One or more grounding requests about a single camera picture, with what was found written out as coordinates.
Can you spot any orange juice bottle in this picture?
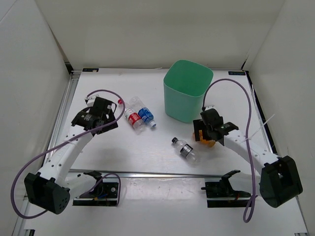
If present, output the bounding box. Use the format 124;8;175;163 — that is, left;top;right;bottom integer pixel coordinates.
191;129;219;149

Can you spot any black label clear bottle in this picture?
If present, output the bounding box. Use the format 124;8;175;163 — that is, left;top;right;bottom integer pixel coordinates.
172;137;199;164

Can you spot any red label plastic bottle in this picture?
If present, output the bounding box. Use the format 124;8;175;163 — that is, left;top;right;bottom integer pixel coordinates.
124;102;145;135

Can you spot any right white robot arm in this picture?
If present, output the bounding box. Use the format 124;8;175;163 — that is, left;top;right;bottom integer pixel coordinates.
193;108;303;208

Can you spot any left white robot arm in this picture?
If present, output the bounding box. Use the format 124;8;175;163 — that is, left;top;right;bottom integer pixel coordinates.
24;96;118;214

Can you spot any green plastic bin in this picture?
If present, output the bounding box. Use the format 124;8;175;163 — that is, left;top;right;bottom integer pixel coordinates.
163;59;214;123

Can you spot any white zip tie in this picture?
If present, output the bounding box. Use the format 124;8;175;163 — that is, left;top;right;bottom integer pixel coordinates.
242;114;275;142

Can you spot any blue label plastic bottle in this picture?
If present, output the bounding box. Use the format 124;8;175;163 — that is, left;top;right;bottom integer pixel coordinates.
130;96;157;128

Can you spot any left blue corner label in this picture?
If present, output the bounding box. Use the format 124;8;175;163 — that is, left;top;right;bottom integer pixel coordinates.
82;68;99;73

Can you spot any blue corner label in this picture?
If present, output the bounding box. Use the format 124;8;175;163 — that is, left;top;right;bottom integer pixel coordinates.
228;71;246;76
82;68;99;73

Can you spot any right blue corner label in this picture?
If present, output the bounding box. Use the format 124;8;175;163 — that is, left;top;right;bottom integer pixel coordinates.
228;71;246;76

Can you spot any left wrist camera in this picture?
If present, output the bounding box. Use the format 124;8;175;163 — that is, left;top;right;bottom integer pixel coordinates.
85;96;95;107

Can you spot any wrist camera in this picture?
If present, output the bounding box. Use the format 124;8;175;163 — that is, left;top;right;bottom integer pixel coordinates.
85;96;95;107
205;105;216;111

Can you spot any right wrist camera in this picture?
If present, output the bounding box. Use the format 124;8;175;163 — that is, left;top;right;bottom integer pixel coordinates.
205;105;216;111

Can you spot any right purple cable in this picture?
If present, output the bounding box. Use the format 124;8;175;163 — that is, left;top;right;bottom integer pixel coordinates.
202;78;258;223

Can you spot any purple cable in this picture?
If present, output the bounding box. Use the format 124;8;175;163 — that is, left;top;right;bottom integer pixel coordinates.
202;78;258;223
11;89;126;219

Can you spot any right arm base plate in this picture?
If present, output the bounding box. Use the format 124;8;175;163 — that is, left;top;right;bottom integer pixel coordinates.
201;170;252;208

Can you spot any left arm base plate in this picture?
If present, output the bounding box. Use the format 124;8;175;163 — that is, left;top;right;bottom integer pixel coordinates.
72;180;121;207

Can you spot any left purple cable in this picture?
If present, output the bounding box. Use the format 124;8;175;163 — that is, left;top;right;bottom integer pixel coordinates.
11;89;126;219

